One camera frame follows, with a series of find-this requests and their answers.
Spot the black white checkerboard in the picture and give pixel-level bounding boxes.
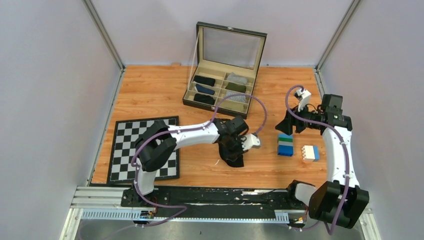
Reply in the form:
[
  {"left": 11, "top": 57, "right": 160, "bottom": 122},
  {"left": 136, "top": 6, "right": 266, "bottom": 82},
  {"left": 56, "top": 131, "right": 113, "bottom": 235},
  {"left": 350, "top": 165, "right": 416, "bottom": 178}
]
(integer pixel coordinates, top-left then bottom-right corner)
[{"left": 106, "top": 116, "right": 180, "bottom": 185}]

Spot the purple cable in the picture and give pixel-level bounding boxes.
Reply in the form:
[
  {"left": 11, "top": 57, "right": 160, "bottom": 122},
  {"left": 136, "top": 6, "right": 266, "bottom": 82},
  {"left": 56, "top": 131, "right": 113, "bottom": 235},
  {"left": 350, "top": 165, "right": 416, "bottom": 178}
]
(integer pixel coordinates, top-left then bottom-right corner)
[
  {"left": 285, "top": 84, "right": 351, "bottom": 237},
  {"left": 78, "top": 93, "right": 269, "bottom": 239}
]

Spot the black rolled cloth bottom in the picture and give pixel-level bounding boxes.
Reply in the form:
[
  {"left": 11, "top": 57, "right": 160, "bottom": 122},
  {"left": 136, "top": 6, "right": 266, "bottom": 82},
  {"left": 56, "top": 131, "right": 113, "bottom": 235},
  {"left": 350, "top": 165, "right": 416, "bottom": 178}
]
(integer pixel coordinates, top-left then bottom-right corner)
[{"left": 193, "top": 93, "right": 216, "bottom": 106}]

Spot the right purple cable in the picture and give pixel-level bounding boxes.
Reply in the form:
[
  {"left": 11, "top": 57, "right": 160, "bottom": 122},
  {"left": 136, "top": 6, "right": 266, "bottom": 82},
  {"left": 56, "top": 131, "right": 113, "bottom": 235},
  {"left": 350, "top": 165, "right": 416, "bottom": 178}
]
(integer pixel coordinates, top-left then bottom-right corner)
[{"left": 285, "top": 84, "right": 351, "bottom": 237}]

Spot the blue green brick stack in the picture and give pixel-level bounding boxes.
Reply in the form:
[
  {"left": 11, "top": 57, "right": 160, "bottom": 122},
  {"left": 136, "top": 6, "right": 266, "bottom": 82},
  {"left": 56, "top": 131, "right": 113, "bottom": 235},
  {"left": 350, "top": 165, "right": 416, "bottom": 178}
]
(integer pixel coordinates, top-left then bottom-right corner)
[{"left": 277, "top": 133, "right": 294, "bottom": 157}]

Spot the black underwear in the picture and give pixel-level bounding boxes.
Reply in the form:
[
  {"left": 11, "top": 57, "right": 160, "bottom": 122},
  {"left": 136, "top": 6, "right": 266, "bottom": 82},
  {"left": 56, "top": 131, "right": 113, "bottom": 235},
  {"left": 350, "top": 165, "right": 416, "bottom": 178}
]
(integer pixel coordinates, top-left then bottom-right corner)
[{"left": 219, "top": 148, "right": 245, "bottom": 168}]

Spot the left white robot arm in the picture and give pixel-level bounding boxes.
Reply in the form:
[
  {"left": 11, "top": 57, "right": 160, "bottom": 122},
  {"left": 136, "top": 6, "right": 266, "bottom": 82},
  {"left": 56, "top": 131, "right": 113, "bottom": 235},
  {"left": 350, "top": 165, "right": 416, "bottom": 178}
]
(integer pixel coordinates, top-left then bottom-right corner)
[{"left": 131, "top": 117, "right": 261, "bottom": 207}]

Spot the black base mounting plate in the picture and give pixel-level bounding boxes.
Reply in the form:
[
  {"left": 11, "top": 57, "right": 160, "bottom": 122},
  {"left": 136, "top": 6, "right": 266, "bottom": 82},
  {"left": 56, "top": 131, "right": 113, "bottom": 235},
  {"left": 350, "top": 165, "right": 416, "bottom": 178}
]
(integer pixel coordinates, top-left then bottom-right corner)
[{"left": 120, "top": 186, "right": 309, "bottom": 222}]

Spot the striped rolled cloth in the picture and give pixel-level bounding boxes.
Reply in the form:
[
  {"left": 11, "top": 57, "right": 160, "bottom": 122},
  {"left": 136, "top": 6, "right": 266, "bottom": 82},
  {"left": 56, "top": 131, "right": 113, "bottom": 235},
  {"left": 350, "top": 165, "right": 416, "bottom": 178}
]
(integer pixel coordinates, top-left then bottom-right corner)
[{"left": 225, "top": 90, "right": 247, "bottom": 104}]

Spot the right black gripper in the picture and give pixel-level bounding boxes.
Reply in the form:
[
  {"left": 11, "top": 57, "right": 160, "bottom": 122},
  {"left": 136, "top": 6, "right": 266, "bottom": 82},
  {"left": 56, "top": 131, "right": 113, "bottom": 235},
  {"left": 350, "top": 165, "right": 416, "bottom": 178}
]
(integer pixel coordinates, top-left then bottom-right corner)
[{"left": 274, "top": 101, "right": 319, "bottom": 136}]

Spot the aluminium frame rail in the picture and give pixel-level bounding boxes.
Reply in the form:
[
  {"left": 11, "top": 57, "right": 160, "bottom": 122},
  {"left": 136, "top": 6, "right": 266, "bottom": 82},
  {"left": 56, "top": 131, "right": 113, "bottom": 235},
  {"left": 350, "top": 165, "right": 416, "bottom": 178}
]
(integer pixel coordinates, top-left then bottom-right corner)
[{"left": 59, "top": 186, "right": 382, "bottom": 240}]

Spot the black rolled cloth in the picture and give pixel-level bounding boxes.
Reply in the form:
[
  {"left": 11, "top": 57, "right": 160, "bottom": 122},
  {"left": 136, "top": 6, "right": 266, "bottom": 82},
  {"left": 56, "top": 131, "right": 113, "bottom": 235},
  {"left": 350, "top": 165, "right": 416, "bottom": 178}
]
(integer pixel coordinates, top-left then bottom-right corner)
[
  {"left": 193, "top": 75, "right": 216, "bottom": 87},
  {"left": 193, "top": 93, "right": 216, "bottom": 106}
]

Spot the black rolled cloth top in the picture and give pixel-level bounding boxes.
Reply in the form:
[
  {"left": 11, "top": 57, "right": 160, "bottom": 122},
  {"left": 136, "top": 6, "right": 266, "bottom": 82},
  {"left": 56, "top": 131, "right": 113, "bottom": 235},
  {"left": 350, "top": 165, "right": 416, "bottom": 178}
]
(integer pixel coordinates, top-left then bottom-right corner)
[{"left": 193, "top": 75, "right": 216, "bottom": 87}]

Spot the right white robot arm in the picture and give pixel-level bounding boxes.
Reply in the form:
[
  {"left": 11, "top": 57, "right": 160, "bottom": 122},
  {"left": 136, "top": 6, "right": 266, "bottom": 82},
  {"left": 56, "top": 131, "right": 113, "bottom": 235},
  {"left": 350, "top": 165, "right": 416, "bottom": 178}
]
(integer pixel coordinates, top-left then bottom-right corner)
[{"left": 275, "top": 89, "right": 370, "bottom": 229}]

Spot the black compartment storage box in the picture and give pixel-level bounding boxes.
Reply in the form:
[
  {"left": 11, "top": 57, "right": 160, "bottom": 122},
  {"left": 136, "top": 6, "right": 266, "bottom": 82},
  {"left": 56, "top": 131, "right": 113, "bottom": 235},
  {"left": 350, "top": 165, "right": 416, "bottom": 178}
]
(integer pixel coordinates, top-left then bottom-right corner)
[{"left": 182, "top": 21, "right": 267, "bottom": 119}]

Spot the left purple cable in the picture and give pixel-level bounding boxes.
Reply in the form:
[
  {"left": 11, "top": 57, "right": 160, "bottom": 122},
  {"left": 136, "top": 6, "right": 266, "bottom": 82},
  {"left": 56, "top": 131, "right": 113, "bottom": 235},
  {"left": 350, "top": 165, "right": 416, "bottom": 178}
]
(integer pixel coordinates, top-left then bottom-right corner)
[{"left": 78, "top": 93, "right": 269, "bottom": 239}]

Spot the white blue brick block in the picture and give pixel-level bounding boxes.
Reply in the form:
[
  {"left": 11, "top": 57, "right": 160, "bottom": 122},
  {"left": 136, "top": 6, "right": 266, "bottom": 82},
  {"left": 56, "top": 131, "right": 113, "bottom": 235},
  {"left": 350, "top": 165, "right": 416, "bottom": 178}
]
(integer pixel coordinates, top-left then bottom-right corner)
[{"left": 301, "top": 145, "right": 320, "bottom": 162}]

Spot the olive green rolled cloth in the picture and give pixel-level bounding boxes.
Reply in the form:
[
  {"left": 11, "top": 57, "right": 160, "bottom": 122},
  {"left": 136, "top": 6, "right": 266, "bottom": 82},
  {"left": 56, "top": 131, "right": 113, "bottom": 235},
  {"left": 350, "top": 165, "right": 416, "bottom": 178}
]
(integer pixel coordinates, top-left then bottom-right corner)
[{"left": 225, "top": 82, "right": 246, "bottom": 93}]

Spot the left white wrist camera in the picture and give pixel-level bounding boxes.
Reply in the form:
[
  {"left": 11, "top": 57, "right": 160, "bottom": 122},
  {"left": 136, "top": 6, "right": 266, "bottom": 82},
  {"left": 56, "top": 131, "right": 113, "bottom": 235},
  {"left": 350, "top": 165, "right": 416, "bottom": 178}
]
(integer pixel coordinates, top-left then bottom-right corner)
[{"left": 241, "top": 133, "right": 262, "bottom": 151}]

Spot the grey rolled cloth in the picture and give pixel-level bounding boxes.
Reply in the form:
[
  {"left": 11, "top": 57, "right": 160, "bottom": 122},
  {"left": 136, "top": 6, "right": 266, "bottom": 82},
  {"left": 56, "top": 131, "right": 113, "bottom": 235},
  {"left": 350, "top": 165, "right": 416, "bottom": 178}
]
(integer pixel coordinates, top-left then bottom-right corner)
[{"left": 226, "top": 72, "right": 248, "bottom": 85}]

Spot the navy rolled cloth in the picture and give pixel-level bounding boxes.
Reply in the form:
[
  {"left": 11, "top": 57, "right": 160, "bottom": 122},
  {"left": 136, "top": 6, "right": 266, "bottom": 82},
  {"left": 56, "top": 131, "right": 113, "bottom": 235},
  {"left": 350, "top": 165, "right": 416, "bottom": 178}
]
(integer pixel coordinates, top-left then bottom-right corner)
[{"left": 194, "top": 84, "right": 215, "bottom": 96}]

